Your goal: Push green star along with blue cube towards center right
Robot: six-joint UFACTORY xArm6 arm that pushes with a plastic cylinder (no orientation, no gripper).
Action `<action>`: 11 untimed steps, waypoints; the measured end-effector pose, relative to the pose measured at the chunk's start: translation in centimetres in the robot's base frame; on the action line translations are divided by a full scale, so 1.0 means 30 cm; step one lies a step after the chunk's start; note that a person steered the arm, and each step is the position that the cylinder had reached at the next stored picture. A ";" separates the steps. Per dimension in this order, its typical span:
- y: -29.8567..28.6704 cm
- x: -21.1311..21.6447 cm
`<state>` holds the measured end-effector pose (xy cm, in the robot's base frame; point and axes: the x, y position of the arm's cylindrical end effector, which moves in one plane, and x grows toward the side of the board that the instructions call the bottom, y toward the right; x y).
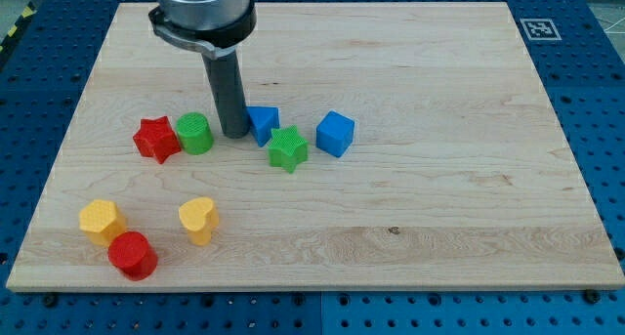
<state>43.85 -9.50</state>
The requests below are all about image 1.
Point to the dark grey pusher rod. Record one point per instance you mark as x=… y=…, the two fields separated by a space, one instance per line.
x=227 y=89

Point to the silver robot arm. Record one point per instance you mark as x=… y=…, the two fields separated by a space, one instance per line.
x=212 y=29

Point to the red star block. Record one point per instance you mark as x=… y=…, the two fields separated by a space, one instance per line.
x=156 y=139

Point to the green star block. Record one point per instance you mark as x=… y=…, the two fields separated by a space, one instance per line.
x=287 y=148

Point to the blue cube block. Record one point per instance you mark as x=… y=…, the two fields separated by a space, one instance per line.
x=335 y=133

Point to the blue triangle block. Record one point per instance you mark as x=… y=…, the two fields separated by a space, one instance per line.
x=262 y=120

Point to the green cylinder block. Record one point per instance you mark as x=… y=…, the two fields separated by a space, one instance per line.
x=194 y=133

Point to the yellow heart block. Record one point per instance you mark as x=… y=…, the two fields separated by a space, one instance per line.
x=199 y=217

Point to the yellow hexagon block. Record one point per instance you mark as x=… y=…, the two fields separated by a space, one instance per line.
x=102 y=221

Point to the red cylinder block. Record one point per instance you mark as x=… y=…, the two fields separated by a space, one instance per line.
x=132 y=254

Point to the yellow black hazard tape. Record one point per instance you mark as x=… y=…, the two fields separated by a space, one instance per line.
x=14 y=33

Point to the wooden board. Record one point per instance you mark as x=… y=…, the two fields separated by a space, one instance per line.
x=459 y=176

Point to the white fiducial marker tag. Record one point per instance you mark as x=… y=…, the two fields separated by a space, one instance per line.
x=540 y=29

